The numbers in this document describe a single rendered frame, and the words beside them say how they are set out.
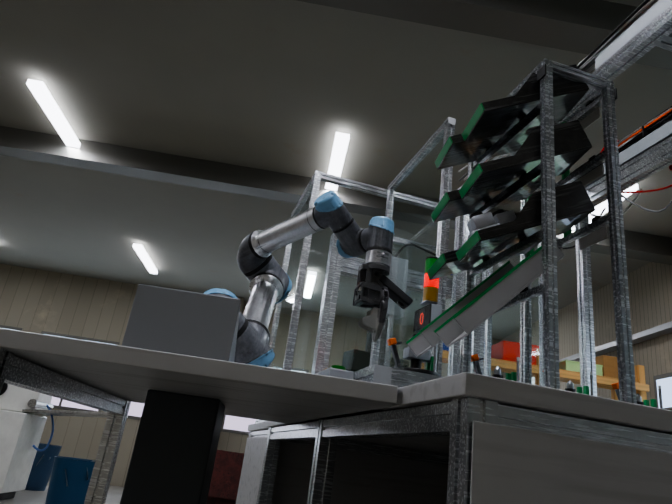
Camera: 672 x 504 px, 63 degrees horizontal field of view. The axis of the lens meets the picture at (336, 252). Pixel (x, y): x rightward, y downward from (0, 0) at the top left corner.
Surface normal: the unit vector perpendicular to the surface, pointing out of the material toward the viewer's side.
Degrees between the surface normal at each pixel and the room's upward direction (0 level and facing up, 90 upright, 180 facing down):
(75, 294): 90
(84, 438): 90
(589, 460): 90
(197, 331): 90
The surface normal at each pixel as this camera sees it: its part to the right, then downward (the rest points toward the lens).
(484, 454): 0.29, -0.32
